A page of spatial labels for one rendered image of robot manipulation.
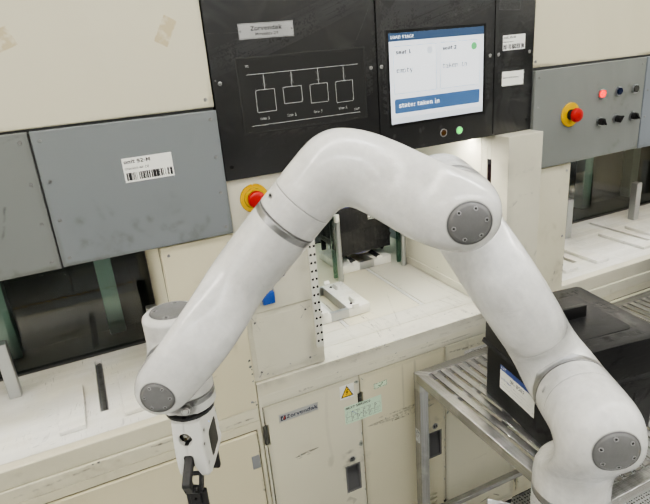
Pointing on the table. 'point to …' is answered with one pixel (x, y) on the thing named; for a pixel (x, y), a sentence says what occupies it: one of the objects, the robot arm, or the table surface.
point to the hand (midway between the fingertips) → (205, 482)
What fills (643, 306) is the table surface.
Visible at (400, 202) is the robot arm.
